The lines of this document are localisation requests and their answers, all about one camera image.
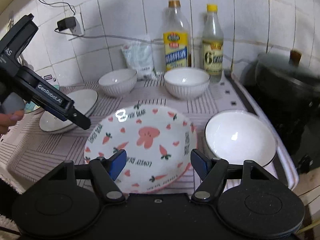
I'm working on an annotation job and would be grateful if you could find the wall label sticker low left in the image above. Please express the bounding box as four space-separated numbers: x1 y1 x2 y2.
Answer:
43 74 57 83

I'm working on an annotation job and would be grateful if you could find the teal fried egg plate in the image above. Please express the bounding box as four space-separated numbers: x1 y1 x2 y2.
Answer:
24 101 44 114

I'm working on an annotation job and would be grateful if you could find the cooking wine bottle yellow label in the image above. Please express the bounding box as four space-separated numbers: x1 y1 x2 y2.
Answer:
163 0 191 71

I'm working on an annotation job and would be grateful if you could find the white ribbed bowl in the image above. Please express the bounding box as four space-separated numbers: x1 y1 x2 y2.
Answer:
204 110 278 167
98 69 137 98
164 67 210 100

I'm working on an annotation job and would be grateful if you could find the striped table cloth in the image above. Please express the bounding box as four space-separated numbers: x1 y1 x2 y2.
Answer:
1 77 299 194

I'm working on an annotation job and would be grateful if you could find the white sun plate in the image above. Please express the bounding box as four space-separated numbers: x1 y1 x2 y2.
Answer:
39 89 98 134

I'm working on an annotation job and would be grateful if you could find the white wall socket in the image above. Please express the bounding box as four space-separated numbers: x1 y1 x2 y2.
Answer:
65 12 85 41

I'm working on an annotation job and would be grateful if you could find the white plastic salt bag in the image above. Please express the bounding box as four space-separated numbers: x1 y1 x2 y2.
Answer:
121 35 158 80

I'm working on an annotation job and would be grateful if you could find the pink rabbit carrot plate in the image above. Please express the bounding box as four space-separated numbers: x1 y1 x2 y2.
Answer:
84 104 197 193

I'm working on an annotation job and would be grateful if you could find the black wok with glass lid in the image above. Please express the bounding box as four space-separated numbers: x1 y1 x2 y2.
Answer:
240 50 319 174

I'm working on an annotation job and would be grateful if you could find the black power cable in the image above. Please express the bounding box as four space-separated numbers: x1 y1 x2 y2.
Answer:
34 0 261 67

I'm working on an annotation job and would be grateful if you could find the white vinegar bottle yellow cap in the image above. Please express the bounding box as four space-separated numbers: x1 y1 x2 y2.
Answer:
202 4 224 83

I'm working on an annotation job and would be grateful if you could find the person's left hand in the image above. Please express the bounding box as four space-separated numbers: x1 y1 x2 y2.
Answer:
0 110 24 135

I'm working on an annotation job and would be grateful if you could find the black power adapter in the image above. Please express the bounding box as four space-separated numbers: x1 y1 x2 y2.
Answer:
55 16 76 31

